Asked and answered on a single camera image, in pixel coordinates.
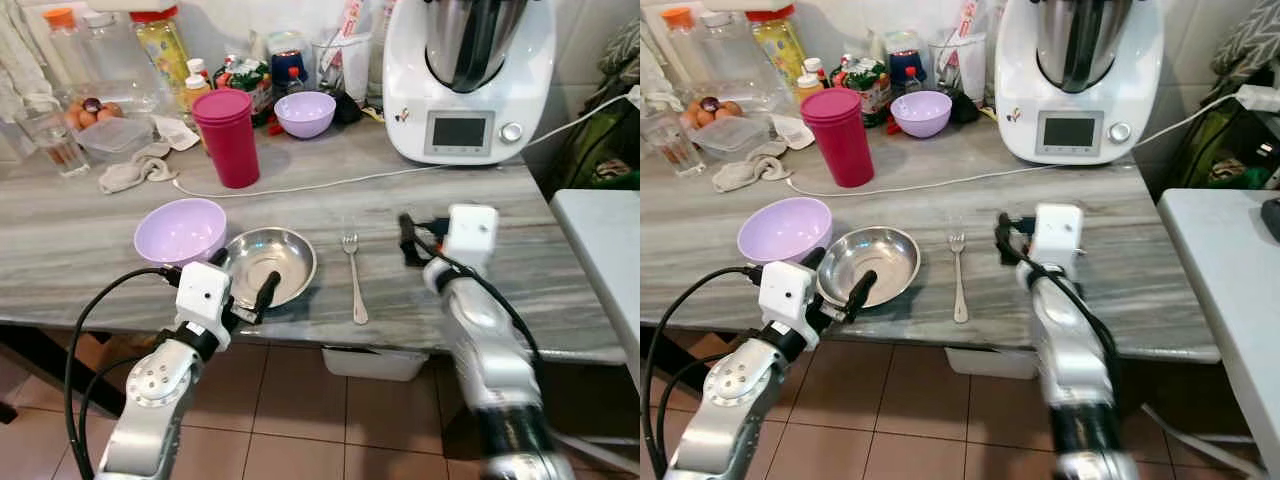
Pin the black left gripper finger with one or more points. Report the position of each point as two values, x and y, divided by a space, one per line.
814 260
224 258
268 295
861 295

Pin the green and red snack bag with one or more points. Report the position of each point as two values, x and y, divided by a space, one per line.
862 80
243 78

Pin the small black object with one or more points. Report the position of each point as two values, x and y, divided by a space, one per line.
348 110
965 110

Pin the clear drinking glass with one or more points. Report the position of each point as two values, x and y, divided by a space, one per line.
60 150
675 150

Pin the white power adapter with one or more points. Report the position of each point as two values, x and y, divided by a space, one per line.
1258 98

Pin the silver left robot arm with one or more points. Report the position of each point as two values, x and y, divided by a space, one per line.
150 400
740 400

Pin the silver metal fork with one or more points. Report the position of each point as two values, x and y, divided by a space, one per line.
960 290
355 290

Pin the small lilac plastic bowl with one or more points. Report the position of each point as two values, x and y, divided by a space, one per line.
920 115
305 115

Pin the grey patterned cushion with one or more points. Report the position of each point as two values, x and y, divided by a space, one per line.
1248 40
622 50

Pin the clear plastic lidded container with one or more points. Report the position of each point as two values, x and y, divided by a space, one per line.
115 138
730 138

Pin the black table leg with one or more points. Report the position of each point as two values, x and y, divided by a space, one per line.
40 350

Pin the clear plastic jug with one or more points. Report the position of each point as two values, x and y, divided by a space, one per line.
340 65
958 65

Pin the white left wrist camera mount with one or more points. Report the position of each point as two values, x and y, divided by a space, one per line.
785 295
203 295

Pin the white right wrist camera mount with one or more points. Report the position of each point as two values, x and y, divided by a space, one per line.
472 235
1058 235

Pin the tall clear plastic bottle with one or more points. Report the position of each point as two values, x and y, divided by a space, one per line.
380 50
992 45

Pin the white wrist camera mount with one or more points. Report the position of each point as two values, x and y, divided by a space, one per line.
472 235
1058 235
785 295
203 295

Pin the white side table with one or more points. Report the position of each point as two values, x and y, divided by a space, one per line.
1220 260

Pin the small orange liquid bottle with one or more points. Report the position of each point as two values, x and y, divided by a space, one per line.
195 95
808 88

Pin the dark green bag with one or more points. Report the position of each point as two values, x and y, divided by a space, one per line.
590 150
1220 150

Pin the large lilac plastic bowl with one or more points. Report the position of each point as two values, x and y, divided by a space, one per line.
180 230
785 228

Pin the white kitchen cooking machine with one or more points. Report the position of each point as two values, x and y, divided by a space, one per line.
420 80
1030 80

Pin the red and white paper pack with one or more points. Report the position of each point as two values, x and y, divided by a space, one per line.
352 18
968 18

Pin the clear bottle with white cap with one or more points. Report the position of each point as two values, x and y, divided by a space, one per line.
110 60
728 60

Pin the stainless steel bowl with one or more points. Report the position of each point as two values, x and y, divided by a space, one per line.
890 255
290 258

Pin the magenta plastic cup with lid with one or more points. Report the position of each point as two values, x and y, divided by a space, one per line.
838 140
228 140

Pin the white plastic bin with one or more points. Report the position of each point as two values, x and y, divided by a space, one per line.
990 362
375 362

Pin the cream knitted hanging towel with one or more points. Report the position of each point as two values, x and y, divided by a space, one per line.
652 75
18 60

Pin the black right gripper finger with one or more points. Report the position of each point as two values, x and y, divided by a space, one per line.
1005 238
408 238

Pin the clear bottle with orange cap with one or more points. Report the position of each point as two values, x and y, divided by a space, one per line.
680 50
62 50

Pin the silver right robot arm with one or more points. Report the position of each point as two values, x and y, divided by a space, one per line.
1070 350
490 350

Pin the small white capped bottle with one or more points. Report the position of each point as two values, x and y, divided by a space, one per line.
198 68
814 68

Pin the grey crumpled rag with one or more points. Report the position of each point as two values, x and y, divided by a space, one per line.
130 175
745 175

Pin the yellow oil bottle red cap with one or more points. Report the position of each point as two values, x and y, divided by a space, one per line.
775 45
160 45

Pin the dark blue jar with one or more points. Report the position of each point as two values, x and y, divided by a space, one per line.
288 50
905 50

